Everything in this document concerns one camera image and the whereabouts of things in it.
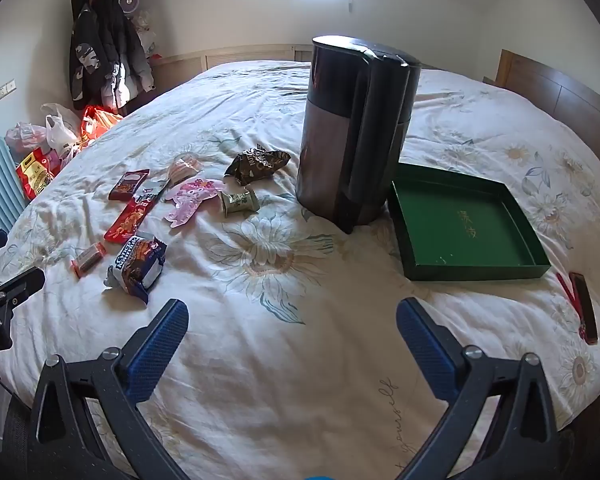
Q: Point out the brown snack bag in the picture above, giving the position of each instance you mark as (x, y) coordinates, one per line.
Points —
(255, 162)

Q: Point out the floral quilt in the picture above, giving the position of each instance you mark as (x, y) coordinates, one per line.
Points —
(280, 310)

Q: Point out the blue cookie packet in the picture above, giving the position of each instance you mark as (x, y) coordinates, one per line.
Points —
(140, 265)

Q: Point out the long red snack packet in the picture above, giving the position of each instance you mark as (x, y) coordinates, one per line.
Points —
(130, 217)

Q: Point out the orange plastic bag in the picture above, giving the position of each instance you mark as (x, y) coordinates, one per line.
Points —
(100, 122)

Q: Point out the pink striped clear packet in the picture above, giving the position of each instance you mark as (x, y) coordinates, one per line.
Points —
(184, 167)

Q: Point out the small fan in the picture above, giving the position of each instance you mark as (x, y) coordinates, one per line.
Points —
(130, 0)

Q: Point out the red yellow food bag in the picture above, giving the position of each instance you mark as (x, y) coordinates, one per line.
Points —
(35, 172)

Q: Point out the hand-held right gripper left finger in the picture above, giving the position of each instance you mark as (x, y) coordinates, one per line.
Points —
(160, 345)

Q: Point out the tall black appliance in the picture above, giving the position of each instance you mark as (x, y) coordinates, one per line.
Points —
(350, 135)

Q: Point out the pink plastic bag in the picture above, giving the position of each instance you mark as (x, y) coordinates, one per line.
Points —
(25, 135)

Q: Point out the black white patterned jacket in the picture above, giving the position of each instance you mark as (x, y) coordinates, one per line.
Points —
(85, 55)

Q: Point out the wooden headboard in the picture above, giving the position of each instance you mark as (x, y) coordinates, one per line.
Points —
(555, 90)

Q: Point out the dark puffer jacket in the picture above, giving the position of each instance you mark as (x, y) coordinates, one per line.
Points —
(122, 55)

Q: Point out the silver snack packet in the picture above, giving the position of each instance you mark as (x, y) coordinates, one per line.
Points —
(154, 187)

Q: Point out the small green snack packet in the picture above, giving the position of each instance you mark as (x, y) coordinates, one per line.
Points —
(239, 202)

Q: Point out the red phone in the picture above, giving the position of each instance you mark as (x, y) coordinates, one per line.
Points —
(582, 307)

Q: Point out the dark red snack packet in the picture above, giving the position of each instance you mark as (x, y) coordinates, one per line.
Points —
(129, 184)

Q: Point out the pink cartoon snack packet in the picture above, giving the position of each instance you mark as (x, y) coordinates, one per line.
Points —
(190, 197)

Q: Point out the green cardboard box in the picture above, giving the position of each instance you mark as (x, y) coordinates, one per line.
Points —
(460, 230)

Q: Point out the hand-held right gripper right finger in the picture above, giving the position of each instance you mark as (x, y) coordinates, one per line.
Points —
(425, 345)

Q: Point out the wall switch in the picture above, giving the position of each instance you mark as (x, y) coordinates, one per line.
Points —
(2, 91)

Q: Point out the white plastic bag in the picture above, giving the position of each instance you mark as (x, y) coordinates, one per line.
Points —
(60, 127)

